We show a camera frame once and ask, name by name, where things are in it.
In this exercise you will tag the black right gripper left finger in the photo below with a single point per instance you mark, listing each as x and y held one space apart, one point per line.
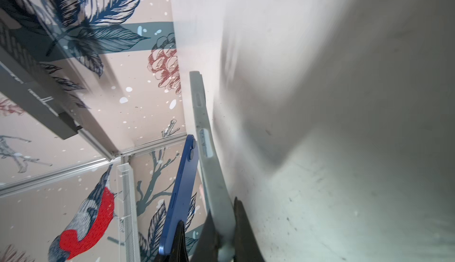
210 242

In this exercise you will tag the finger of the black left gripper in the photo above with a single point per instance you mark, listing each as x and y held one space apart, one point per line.
178 251

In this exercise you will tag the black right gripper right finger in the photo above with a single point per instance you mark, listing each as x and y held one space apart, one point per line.
245 244

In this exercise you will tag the blue phone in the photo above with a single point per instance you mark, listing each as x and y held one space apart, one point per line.
181 205

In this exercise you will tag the large phone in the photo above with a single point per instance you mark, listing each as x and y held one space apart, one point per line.
217 197

